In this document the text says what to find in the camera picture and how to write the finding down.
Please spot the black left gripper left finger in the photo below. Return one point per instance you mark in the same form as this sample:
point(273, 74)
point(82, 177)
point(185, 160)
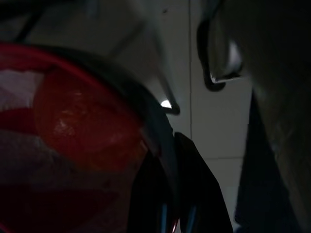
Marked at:
point(150, 206)

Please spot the red and black bowl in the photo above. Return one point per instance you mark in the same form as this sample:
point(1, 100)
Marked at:
point(19, 199)

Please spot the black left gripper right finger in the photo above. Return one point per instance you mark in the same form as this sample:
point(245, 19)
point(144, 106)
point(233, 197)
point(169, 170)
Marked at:
point(199, 194)

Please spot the red tomato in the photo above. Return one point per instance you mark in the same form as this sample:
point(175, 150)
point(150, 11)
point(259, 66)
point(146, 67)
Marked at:
point(82, 121)

